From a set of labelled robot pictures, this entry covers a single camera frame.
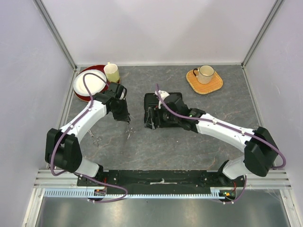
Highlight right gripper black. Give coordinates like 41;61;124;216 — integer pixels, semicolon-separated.
144;104;179;130

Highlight black zipper tool case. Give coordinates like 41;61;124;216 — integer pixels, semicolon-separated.
144;93;180;128

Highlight silver scissors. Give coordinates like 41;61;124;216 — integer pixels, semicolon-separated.
125;123;133;139
88;130;102;148

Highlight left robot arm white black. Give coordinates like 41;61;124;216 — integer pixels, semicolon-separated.
45;83;130;186

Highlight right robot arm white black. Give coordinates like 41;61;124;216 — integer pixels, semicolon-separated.
143;91;278;186

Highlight white paper plate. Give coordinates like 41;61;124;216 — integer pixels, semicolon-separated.
73;70;107;96

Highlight pale yellow cup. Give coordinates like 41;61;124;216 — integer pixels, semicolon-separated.
104;62;120;83

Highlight red round tray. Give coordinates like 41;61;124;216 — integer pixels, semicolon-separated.
73;63;120;102

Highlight orange woven coaster mat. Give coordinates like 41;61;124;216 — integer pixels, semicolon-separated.
186;70;223;95

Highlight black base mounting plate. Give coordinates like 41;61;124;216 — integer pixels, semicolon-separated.
78;169;247;196

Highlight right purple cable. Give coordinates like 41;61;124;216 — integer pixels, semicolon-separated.
155;84;287;205

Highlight purple cable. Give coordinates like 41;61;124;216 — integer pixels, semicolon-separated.
51;72;130;204
155;84;287;205

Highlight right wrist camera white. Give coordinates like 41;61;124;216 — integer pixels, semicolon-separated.
155;90;170;109

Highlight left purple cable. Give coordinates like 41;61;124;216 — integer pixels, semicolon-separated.
51;72;130;204

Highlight cream mug black handle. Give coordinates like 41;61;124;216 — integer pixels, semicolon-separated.
193;65;215;84

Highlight grey slotted cable duct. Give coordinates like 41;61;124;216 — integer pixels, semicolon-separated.
44;188;236;199

